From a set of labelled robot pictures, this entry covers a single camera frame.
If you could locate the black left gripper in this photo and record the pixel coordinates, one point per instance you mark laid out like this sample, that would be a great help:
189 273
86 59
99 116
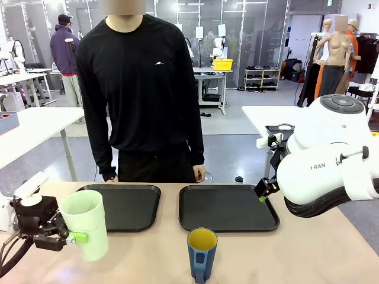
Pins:
37 213

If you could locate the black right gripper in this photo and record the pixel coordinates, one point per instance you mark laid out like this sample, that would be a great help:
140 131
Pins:
279 159

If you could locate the light green tall cup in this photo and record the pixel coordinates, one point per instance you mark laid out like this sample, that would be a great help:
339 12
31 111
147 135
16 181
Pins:
89 213

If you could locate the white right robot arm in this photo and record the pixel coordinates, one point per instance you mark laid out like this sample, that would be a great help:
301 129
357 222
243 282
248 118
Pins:
325 127

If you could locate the person's left forearm black sleeve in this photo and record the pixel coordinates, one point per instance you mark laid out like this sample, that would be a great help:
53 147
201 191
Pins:
195 142

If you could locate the person's right forearm black sleeve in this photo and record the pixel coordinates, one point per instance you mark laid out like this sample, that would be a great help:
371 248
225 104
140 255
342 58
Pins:
103 154

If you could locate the person's right hand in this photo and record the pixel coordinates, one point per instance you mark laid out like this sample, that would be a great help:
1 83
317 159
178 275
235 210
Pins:
113 179

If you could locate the person's left hand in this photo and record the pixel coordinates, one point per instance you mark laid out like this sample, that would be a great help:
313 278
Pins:
199 173

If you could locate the small black round object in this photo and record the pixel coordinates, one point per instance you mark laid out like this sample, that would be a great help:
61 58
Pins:
239 179

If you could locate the black plastic tray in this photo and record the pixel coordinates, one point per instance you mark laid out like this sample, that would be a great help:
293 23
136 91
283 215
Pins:
225 210
127 204

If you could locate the white side table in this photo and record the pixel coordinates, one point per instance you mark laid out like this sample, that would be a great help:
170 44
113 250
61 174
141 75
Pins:
260 115
38 121

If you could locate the blue mug yellow inside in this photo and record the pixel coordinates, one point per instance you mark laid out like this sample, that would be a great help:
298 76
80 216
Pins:
211 254

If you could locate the wooden shoe rack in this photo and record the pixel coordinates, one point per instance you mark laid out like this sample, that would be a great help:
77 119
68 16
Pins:
262 80

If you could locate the black trousers on stand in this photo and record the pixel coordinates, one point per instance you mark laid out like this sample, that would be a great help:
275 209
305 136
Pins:
309 85

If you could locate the pile of black bags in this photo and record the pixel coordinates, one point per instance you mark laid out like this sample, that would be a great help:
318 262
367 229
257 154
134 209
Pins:
291 71

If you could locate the blue grey box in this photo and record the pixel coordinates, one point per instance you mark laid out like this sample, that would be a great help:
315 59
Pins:
9 122

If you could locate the grey desk with equipment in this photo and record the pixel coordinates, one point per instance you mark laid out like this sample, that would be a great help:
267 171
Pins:
207 74

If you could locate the yellow basket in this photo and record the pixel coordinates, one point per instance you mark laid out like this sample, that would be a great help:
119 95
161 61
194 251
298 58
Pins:
222 65

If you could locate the black metal shelf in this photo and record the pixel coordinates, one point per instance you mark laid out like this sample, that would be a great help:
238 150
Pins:
355 90

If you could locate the beige mannequin grey trousers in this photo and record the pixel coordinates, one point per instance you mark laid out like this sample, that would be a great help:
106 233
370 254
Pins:
336 50

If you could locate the person in black sweater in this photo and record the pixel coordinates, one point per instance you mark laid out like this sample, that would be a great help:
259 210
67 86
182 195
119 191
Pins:
139 88

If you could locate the white sign panel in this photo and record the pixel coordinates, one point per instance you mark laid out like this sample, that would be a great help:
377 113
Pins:
221 30
199 32

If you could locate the white background desk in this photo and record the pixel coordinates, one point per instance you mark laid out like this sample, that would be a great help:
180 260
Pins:
17 78

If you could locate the black clothes on rack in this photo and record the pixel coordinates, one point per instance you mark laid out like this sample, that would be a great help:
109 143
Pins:
367 53

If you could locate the mannequin in orange with hat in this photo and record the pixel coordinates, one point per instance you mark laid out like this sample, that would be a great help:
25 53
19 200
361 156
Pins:
353 41

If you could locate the person in purple jacket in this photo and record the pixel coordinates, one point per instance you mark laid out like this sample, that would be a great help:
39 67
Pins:
62 50

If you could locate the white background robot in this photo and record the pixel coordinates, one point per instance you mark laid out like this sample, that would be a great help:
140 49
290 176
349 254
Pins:
17 53

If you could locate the black tripod stand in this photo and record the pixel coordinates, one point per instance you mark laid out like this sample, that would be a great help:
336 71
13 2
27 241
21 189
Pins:
71 44

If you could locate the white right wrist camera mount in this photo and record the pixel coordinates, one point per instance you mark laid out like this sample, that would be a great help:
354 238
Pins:
262 143

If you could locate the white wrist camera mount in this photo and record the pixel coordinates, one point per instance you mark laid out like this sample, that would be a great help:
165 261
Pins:
262 143
29 186

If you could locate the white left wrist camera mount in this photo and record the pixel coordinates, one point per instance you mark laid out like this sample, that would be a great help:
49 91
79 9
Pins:
29 186

